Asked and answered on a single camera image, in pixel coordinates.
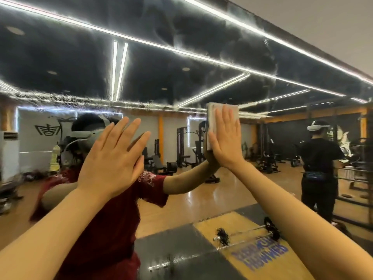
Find person's right forearm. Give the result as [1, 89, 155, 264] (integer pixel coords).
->
[225, 164, 373, 280]

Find black weight bench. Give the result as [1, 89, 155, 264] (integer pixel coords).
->
[144, 139, 178, 176]

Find person's right hand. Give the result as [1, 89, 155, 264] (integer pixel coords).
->
[207, 104, 244, 170]

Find large wall mirror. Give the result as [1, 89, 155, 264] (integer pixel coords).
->
[0, 0, 373, 280]

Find person's left hand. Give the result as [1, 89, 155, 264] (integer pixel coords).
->
[76, 116, 151, 199]

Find white standing air conditioner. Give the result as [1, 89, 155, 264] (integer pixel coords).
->
[0, 130, 20, 179]

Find white cleaning cloth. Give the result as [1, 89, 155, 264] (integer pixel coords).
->
[205, 102, 240, 136]

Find black weight machine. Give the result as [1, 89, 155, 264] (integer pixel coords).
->
[176, 126, 192, 169]

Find barbell with black plates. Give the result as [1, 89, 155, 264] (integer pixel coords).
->
[212, 217, 281, 247]

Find person's left forearm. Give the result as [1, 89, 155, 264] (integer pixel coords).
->
[0, 185, 137, 280]

